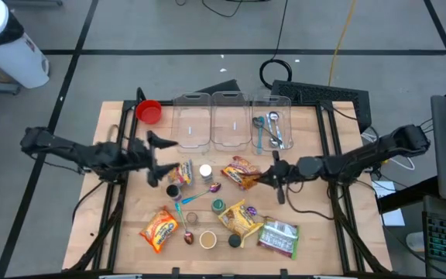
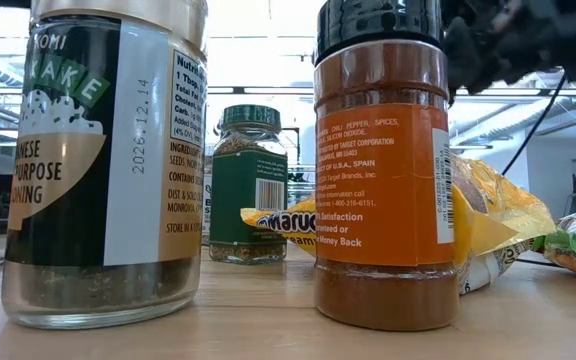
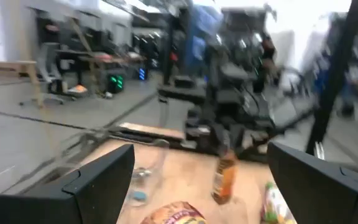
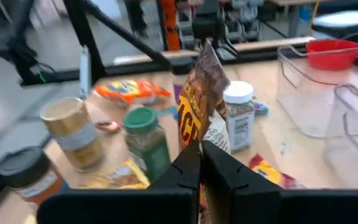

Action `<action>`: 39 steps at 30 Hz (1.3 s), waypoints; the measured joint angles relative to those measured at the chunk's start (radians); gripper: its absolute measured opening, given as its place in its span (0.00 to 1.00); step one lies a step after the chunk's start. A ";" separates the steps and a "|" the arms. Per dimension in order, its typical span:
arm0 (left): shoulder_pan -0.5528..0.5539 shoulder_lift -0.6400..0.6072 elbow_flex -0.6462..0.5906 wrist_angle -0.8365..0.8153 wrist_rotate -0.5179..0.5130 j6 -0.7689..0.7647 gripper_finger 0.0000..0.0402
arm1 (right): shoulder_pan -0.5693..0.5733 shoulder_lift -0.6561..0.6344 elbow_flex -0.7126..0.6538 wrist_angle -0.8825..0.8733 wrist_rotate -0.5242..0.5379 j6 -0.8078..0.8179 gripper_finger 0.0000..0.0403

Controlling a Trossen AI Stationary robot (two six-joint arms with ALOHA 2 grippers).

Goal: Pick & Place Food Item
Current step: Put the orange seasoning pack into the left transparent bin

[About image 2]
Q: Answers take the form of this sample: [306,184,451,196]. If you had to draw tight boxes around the green lid spice jar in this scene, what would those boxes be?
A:
[208,103,289,266]

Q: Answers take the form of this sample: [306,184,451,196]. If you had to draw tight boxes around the white lid spice jar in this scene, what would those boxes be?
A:
[201,169,214,237]

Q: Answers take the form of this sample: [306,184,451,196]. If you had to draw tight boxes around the yellow Maruchan ramen packet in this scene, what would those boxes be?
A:
[240,154,558,296]

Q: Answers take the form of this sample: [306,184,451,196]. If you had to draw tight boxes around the gold lid furikake jar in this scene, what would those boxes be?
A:
[0,0,210,331]

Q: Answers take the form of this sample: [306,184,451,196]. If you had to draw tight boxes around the black lid chili powder jar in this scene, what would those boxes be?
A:
[312,0,460,333]

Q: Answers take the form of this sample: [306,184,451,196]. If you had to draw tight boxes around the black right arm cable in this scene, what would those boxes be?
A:
[500,72,569,269]

